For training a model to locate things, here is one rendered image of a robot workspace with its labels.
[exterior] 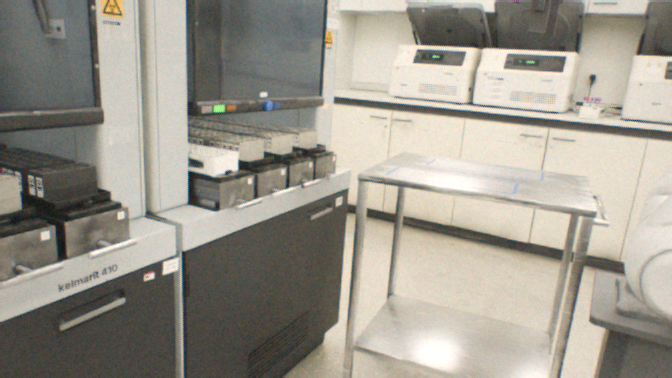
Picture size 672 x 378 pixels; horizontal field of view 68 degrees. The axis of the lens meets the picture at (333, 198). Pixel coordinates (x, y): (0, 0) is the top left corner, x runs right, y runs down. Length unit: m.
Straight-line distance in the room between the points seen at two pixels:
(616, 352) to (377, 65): 3.48
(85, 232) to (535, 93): 2.77
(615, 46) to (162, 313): 3.36
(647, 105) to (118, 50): 2.78
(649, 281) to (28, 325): 0.98
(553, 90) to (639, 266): 2.53
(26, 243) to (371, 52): 3.63
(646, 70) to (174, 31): 2.65
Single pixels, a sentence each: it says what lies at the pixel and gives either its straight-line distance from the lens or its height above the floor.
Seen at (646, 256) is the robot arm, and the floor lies 0.88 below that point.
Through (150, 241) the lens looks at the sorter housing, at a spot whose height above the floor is 0.72.
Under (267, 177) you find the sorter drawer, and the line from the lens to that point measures 1.41.
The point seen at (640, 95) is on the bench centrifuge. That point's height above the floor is 1.05.
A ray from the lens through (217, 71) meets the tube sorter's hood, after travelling 1.33.
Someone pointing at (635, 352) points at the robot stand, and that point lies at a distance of 1.10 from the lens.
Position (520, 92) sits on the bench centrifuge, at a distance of 3.32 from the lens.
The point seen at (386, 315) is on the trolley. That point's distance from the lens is 1.78.
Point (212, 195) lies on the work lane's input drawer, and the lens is 1.28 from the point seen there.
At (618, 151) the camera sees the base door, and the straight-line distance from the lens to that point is 3.29.
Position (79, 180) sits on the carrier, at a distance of 1.10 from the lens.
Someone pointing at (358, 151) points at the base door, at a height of 0.49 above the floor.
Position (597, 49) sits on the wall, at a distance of 3.91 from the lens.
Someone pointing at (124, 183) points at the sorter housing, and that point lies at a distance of 1.18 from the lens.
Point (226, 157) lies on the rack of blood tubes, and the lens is 1.32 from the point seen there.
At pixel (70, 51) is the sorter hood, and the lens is 1.07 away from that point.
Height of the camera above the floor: 1.11
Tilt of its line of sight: 15 degrees down
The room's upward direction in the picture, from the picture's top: 4 degrees clockwise
